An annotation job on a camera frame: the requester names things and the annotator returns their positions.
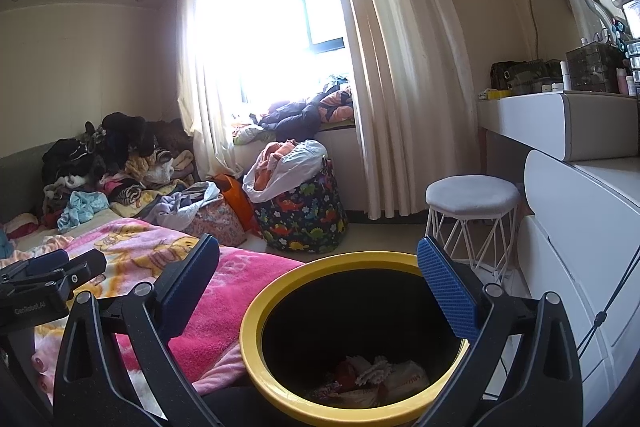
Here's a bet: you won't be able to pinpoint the dark camouflage cosmetic bag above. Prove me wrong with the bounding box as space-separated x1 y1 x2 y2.
490 59 563 96

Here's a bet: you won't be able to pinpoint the pink printed blanket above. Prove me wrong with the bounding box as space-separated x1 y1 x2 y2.
0 217 306 398

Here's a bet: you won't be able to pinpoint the light blue cloth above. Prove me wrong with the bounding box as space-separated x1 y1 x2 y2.
57 191 110 234

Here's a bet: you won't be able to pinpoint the white liner bag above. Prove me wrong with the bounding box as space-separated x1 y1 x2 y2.
242 139 328 204

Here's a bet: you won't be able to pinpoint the wavy frame mirror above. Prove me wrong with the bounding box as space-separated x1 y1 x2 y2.
527 0 618 62

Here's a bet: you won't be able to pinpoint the heap of navy orange clothes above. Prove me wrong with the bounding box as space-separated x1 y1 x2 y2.
231 77 356 144

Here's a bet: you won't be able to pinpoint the white wire frame stool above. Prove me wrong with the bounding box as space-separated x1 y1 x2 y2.
425 175 523 280

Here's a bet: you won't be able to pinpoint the dark framed window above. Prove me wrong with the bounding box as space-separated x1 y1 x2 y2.
215 0 351 108

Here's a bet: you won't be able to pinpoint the yellow rimmed black trash bin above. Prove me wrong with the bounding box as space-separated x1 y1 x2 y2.
239 251 473 427

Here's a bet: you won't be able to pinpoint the person's left hand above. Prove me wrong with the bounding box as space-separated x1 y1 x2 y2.
30 349 58 395

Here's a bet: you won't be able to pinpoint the dark cloth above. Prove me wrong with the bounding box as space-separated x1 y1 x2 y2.
192 384 261 427

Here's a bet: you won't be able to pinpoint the orange pink clothes bundle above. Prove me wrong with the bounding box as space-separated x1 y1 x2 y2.
254 141 297 190

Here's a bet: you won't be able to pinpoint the pink red folded cloth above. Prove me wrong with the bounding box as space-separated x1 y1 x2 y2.
2 213 40 239

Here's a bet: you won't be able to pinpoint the dark acrylic organizer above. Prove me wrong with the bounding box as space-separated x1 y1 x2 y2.
566 43 623 94

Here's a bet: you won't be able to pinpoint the white foam fruit net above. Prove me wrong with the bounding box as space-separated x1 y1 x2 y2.
350 354 396 385

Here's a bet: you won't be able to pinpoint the white chest of drawers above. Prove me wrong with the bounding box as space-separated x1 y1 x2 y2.
517 149 640 427

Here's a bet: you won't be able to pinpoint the white plastic bag red print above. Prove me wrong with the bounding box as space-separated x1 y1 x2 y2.
385 359 431 395

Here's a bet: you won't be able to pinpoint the white bay window ledge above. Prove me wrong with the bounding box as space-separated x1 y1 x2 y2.
232 122 371 212

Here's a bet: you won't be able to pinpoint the orange bag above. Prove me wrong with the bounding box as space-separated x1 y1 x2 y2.
209 173 263 238

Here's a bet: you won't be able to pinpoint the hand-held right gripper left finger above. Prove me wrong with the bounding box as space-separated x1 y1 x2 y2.
52 233 236 427

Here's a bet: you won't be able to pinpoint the dinosaur print laundry basket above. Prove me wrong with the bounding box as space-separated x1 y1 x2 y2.
252 157 348 254

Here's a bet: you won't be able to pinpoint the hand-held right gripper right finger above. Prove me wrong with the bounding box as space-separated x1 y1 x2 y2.
415 235 583 427

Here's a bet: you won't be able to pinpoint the floral fabric bag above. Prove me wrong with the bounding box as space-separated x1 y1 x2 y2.
187 199 247 248

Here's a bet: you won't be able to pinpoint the stacked clear drawer organizer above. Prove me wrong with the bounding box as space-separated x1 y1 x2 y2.
622 0 640 98

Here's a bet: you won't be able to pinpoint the large pile of mixed clothes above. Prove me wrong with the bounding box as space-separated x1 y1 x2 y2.
40 112 196 228

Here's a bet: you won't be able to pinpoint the white lavender cloth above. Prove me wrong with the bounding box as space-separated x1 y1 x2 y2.
150 181 221 233

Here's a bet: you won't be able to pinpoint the cream curtain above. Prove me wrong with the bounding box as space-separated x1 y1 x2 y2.
316 0 476 220
176 0 241 182

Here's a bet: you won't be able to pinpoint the white vanity desk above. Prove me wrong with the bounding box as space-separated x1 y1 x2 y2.
476 91 638 162

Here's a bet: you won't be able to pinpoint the bed with grey headboard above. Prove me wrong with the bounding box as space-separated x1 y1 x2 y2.
0 139 201 253

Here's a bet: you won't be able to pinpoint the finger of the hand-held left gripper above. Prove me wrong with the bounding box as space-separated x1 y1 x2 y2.
66 249 108 293
0 248 69 286

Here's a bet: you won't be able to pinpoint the black cable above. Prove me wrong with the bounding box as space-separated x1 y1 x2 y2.
575 252 640 358

